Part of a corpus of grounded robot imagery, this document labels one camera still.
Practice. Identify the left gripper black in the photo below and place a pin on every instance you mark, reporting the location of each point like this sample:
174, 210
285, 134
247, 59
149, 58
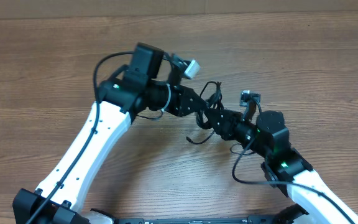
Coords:
179, 107

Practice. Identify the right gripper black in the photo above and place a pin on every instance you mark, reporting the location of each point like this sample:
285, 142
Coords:
226, 121

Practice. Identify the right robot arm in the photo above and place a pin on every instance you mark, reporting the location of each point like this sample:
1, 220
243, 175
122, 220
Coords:
284, 167

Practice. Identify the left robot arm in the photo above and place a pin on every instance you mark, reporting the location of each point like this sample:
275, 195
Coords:
60, 197

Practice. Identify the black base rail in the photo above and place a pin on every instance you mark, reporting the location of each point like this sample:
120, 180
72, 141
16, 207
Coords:
251, 219

